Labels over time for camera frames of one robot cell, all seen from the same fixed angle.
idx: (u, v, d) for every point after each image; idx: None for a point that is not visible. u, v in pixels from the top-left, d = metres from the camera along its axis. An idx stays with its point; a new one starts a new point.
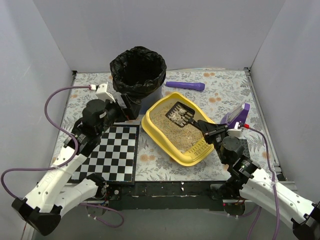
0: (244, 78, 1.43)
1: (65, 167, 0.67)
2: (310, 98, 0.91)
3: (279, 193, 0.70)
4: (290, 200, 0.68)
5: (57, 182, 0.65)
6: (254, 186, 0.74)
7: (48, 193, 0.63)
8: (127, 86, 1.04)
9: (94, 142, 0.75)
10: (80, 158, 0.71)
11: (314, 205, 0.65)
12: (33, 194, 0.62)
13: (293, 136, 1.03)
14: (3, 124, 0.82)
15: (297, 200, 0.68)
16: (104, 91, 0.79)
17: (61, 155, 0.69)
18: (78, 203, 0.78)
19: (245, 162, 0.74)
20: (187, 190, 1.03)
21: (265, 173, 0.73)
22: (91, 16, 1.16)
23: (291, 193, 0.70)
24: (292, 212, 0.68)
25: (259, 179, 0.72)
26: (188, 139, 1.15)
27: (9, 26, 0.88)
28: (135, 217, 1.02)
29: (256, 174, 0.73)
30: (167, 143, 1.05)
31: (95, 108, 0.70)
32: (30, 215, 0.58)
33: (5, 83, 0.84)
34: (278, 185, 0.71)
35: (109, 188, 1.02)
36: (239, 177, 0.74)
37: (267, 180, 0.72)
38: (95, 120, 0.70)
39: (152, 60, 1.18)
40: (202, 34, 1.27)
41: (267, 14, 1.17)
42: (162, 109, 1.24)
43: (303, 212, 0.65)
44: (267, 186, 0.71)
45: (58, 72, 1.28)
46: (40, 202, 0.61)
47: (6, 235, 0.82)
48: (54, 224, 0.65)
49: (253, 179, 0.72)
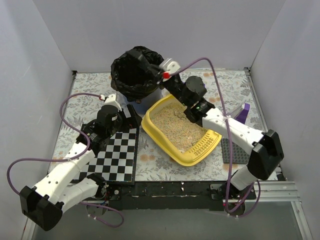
0: (244, 78, 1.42)
1: (76, 160, 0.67)
2: (310, 98, 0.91)
3: (231, 127, 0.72)
4: (241, 131, 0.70)
5: (68, 173, 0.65)
6: (209, 125, 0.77)
7: (58, 183, 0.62)
8: (127, 86, 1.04)
9: (101, 146, 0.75)
10: (90, 155, 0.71)
11: (262, 133, 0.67)
12: (42, 183, 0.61)
13: (294, 136, 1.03)
14: (3, 126, 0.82)
15: (247, 131, 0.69)
16: (114, 100, 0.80)
17: (72, 149, 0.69)
18: (79, 200, 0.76)
19: (202, 104, 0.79)
20: (187, 190, 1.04)
21: (219, 112, 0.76)
22: (91, 16, 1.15)
23: (243, 125, 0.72)
24: (243, 144, 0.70)
25: (212, 117, 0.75)
26: (188, 139, 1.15)
27: (9, 25, 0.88)
28: (135, 218, 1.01)
29: (209, 113, 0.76)
30: (167, 143, 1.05)
31: (109, 110, 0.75)
32: (38, 203, 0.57)
33: (4, 84, 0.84)
34: (231, 121, 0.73)
35: (109, 188, 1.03)
36: (194, 119, 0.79)
37: (220, 116, 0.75)
38: (107, 121, 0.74)
39: (152, 59, 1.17)
40: (202, 34, 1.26)
41: (268, 14, 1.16)
42: (163, 109, 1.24)
43: (252, 140, 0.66)
44: (219, 122, 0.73)
45: (57, 72, 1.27)
46: (50, 191, 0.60)
47: (6, 235, 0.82)
48: (56, 220, 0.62)
49: (205, 117, 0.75)
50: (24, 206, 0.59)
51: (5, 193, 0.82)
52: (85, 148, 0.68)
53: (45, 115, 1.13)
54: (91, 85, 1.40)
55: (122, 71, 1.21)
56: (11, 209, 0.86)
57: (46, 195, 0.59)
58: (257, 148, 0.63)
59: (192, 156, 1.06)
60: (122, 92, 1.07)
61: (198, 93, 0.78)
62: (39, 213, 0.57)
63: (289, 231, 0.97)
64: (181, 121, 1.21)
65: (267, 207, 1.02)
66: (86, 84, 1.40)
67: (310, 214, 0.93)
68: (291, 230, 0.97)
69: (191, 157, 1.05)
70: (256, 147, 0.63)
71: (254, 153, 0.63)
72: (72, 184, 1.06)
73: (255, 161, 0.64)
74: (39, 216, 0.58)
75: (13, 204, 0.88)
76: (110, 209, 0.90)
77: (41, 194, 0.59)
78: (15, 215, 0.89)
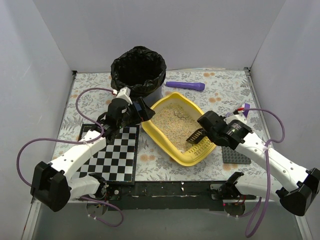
0: (244, 78, 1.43)
1: (91, 144, 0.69)
2: (310, 98, 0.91)
3: (272, 160, 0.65)
4: (283, 167, 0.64)
5: (82, 155, 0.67)
6: (245, 153, 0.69)
7: (73, 161, 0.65)
8: (127, 86, 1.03)
9: (113, 136, 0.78)
10: (103, 143, 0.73)
11: (307, 171, 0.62)
12: (58, 161, 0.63)
13: (293, 136, 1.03)
14: (3, 126, 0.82)
15: (291, 167, 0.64)
16: (124, 94, 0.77)
17: (87, 135, 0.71)
18: (81, 194, 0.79)
19: (235, 126, 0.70)
20: (187, 190, 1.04)
21: (257, 138, 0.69)
22: (91, 16, 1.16)
23: (285, 159, 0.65)
24: (283, 180, 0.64)
25: (251, 145, 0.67)
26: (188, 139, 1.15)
27: (9, 25, 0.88)
28: (135, 217, 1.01)
29: (247, 139, 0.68)
30: (167, 143, 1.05)
31: (119, 103, 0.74)
32: (53, 178, 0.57)
33: (4, 83, 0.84)
34: (271, 151, 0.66)
35: (109, 189, 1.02)
36: (228, 142, 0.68)
37: (258, 144, 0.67)
38: (118, 114, 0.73)
39: (152, 59, 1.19)
40: (202, 34, 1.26)
41: (268, 14, 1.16)
42: (162, 109, 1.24)
43: (296, 180, 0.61)
44: (259, 151, 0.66)
45: (58, 72, 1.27)
46: (66, 168, 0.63)
47: (5, 236, 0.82)
48: (64, 202, 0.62)
49: (243, 143, 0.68)
50: (35, 183, 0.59)
51: (5, 193, 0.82)
52: (99, 135, 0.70)
53: (45, 115, 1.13)
54: (92, 85, 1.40)
55: (122, 71, 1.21)
56: (11, 209, 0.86)
57: (61, 171, 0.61)
58: (304, 192, 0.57)
59: (192, 156, 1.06)
60: None
61: (211, 117, 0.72)
62: (54, 188, 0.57)
63: (289, 231, 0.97)
64: (181, 121, 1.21)
65: (267, 207, 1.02)
66: (86, 84, 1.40)
67: (311, 215, 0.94)
68: (291, 230, 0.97)
69: (191, 156, 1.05)
70: (303, 191, 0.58)
71: (297, 194, 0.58)
72: None
73: (294, 199, 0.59)
74: (52, 193, 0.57)
75: (13, 205, 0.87)
76: (108, 204, 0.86)
77: (56, 169, 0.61)
78: (15, 215, 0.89)
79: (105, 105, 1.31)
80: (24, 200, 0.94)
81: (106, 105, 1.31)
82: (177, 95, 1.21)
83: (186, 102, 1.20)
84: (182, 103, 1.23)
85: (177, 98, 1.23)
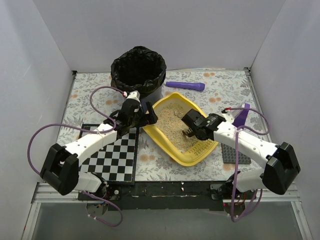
0: (244, 78, 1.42)
1: (103, 134, 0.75)
2: (310, 98, 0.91)
3: (244, 141, 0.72)
4: (254, 144, 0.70)
5: (94, 143, 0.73)
6: (222, 140, 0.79)
7: (86, 147, 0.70)
8: (127, 86, 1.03)
9: (123, 132, 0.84)
10: (112, 136, 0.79)
11: (277, 146, 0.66)
12: (72, 145, 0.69)
13: (293, 136, 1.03)
14: (3, 126, 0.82)
15: (261, 144, 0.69)
16: (135, 96, 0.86)
17: (100, 127, 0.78)
18: (84, 189, 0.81)
19: (212, 118, 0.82)
20: (187, 190, 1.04)
21: (230, 125, 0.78)
22: (91, 16, 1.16)
23: (255, 138, 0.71)
24: (256, 158, 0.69)
25: (224, 131, 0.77)
26: (188, 139, 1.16)
27: (9, 26, 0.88)
28: (135, 218, 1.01)
29: (221, 127, 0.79)
30: (167, 143, 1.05)
31: (132, 102, 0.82)
32: (66, 159, 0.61)
33: (4, 83, 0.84)
34: (243, 134, 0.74)
35: (110, 189, 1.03)
36: (205, 132, 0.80)
37: (231, 130, 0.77)
38: (131, 112, 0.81)
39: (152, 59, 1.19)
40: (202, 34, 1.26)
41: (268, 14, 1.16)
42: (162, 109, 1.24)
43: (266, 154, 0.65)
44: (231, 135, 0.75)
45: (57, 72, 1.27)
46: (79, 151, 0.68)
47: (4, 236, 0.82)
48: (71, 187, 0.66)
49: (216, 130, 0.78)
50: (47, 164, 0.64)
51: (5, 193, 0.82)
52: (111, 128, 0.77)
53: (45, 115, 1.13)
54: (91, 85, 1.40)
55: (122, 71, 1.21)
56: (11, 209, 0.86)
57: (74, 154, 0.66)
58: (272, 163, 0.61)
59: (192, 157, 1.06)
60: None
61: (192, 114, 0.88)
62: (65, 169, 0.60)
63: (289, 231, 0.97)
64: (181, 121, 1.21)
65: (267, 207, 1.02)
66: (86, 84, 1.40)
67: (311, 214, 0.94)
68: (291, 230, 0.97)
69: (191, 157, 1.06)
70: (270, 162, 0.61)
71: (267, 166, 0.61)
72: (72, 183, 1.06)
73: (269, 175, 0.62)
74: (63, 174, 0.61)
75: (13, 204, 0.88)
76: (109, 202, 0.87)
77: (70, 152, 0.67)
78: (15, 215, 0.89)
79: (105, 105, 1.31)
80: (24, 201, 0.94)
81: (106, 105, 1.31)
82: (177, 95, 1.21)
83: (187, 103, 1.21)
84: (182, 103, 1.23)
85: (177, 98, 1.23)
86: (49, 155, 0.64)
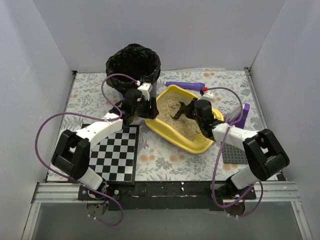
0: (244, 78, 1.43)
1: (111, 122, 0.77)
2: (310, 98, 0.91)
3: (231, 132, 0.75)
4: (239, 132, 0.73)
5: (103, 129, 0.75)
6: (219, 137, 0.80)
7: (96, 133, 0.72)
8: (123, 83, 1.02)
9: (128, 122, 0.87)
10: (116, 125, 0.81)
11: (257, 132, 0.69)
12: (82, 131, 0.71)
13: (293, 135, 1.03)
14: (3, 126, 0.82)
15: (244, 131, 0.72)
16: (146, 89, 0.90)
17: (107, 116, 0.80)
18: (87, 183, 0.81)
19: (216, 122, 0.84)
20: (187, 189, 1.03)
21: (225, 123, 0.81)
22: (91, 16, 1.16)
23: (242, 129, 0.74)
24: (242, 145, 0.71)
25: (219, 127, 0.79)
26: (192, 127, 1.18)
27: (9, 25, 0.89)
28: (135, 217, 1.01)
29: (218, 126, 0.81)
30: (175, 134, 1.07)
31: (136, 92, 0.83)
32: (79, 143, 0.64)
33: (5, 83, 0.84)
34: (233, 127, 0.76)
35: (109, 189, 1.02)
36: (207, 135, 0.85)
37: (224, 125, 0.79)
38: (134, 101, 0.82)
39: (147, 56, 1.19)
40: (202, 34, 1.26)
41: (268, 14, 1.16)
42: (161, 104, 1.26)
43: (245, 137, 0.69)
44: (223, 129, 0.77)
45: (58, 72, 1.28)
46: (90, 136, 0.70)
47: (4, 235, 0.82)
48: (82, 172, 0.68)
49: (214, 129, 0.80)
50: (58, 150, 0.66)
51: (5, 192, 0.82)
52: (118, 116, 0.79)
53: (45, 115, 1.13)
54: (91, 85, 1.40)
55: (117, 69, 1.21)
56: (11, 208, 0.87)
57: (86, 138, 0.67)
58: (250, 142, 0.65)
59: (202, 143, 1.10)
60: (118, 89, 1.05)
61: (206, 110, 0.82)
62: (78, 152, 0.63)
63: (289, 232, 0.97)
64: None
65: (267, 207, 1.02)
66: (86, 84, 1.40)
67: (311, 215, 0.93)
68: (291, 230, 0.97)
69: (202, 143, 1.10)
70: (248, 141, 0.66)
71: (246, 146, 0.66)
72: (72, 184, 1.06)
73: (249, 156, 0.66)
74: (76, 157, 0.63)
75: (13, 203, 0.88)
76: (111, 198, 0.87)
77: (81, 137, 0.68)
78: (15, 214, 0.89)
79: (105, 105, 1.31)
80: (23, 200, 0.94)
81: (106, 105, 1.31)
82: (174, 88, 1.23)
83: (184, 94, 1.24)
84: (180, 96, 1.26)
85: (174, 92, 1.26)
86: (61, 141, 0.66)
